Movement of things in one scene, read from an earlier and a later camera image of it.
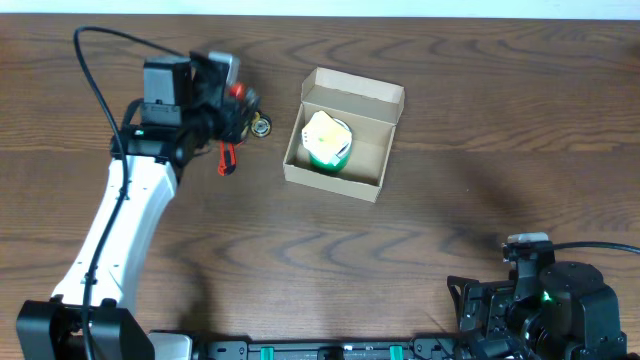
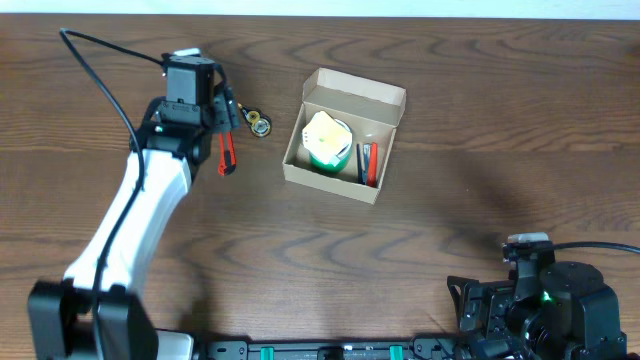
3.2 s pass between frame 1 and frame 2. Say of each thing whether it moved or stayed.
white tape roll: stayed
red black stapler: moved
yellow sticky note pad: stayed
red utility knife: stayed
